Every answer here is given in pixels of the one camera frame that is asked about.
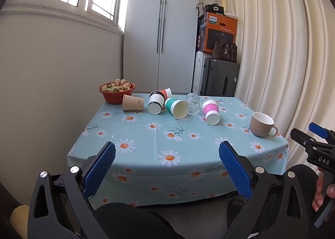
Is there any red bowl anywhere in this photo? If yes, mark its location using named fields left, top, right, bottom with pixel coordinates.
left=99, top=83, right=136, bottom=105

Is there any orange and black cardboard box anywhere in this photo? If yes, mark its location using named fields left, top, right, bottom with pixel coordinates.
left=197, top=12, right=238, bottom=55

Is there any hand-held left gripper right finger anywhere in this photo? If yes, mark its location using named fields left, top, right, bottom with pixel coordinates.
left=219, top=141, right=310, bottom=239

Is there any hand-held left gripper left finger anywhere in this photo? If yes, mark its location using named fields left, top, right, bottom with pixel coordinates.
left=27, top=142, right=117, bottom=239

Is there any cream curtain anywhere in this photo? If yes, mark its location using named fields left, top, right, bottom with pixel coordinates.
left=215, top=0, right=335, bottom=195

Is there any black bag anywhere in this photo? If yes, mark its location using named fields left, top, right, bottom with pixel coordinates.
left=196, top=3, right=225, bottom=17

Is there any dark grey suitcase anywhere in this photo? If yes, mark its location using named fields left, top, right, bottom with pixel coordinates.
left=200, top=57, right=240, bottom=97

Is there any blue daisy print tablecloth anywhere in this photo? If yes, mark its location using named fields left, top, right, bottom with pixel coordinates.
left=67, top=93, right=290, bottom=207

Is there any pink and white paper cup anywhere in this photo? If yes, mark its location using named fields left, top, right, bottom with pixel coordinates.
left=202, top=99, right=220, bottom=126

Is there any brown paper cup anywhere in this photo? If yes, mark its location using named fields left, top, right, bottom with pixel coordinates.
left=122, top=94, right=145, bottom=112

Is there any white suitcase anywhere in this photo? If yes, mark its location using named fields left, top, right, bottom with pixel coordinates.
left=192, top=51, right=210, bottom=94

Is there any beige ceramic mug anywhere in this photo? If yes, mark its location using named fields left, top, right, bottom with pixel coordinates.
left=250, top=112, right=278, bottom=138

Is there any black and white paper cup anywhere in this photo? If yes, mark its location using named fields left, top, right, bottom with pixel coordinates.
left=148, top=90, right=165, bottom=115

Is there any person's right hand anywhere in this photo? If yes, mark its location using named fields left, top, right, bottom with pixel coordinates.
left=312, top=167, right=335, bottom=212

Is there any pile of pale strawberries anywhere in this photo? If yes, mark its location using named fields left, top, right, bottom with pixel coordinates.
left=102, top=78, right=133, bottom=93

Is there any brown handbag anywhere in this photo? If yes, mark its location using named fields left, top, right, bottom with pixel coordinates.
left=212, top=41, right=238, bottom=63

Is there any white wardrobe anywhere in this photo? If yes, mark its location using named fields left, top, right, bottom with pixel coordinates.
left=123, top=0, right=199, bottom=95

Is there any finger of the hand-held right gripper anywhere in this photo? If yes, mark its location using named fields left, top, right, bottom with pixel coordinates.
left=290, top=128, right=323, bottom=151
left=308, top=122, right=335, bottom=145

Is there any clear glass cup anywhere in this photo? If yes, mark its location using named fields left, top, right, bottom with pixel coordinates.
left=185, top=93, right=201, bottom=116

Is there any teal and white paper cup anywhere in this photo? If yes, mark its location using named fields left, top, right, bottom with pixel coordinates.
left=164, top=98, right=189, bottom=120

